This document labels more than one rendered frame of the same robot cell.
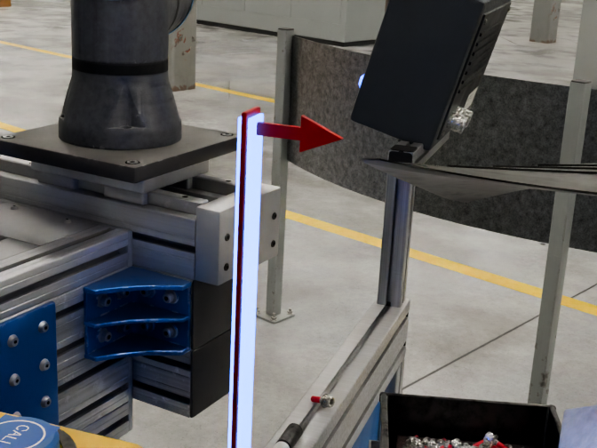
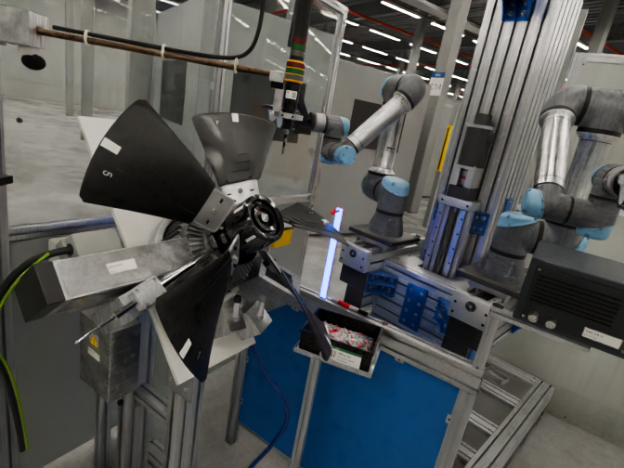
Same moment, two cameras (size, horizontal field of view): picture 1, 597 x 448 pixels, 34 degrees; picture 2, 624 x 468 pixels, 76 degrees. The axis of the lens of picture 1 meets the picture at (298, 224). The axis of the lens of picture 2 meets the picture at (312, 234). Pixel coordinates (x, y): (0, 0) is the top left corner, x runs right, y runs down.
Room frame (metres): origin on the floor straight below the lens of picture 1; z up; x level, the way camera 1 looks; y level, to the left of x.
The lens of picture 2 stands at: (0.85, -1.23, 1.46)
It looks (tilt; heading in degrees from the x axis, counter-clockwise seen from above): 16 degrees down; 103
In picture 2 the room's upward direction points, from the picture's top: 10 degrees clockwise
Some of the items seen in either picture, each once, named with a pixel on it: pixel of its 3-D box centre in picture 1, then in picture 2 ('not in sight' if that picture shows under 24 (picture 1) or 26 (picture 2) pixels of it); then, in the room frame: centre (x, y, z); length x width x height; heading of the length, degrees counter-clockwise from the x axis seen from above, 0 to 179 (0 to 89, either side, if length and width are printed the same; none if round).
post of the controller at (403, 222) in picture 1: (397, 227); (487, 337); (1.13, -0.12, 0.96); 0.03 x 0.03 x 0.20; 72
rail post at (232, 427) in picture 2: not in sight; (240, 368); (0.32, 0.15, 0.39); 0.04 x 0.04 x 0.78; 72
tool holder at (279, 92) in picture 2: not in sight; (287, 96); (0.51, -0.30, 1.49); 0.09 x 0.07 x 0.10; 17
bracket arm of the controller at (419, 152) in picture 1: (421, 144); (538, 326); (1.23, -0.15, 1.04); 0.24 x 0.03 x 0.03; 162
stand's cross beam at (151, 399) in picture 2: not in sight; (158, 405); (0.27, -0.36, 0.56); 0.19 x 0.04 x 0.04; 162
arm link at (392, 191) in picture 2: not in sight; (393, 193); (0.76, 0.47, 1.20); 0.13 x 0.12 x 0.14; 125
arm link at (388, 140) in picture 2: not in sight; (388, 140); (0.68, 0.58, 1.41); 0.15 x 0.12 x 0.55; 125
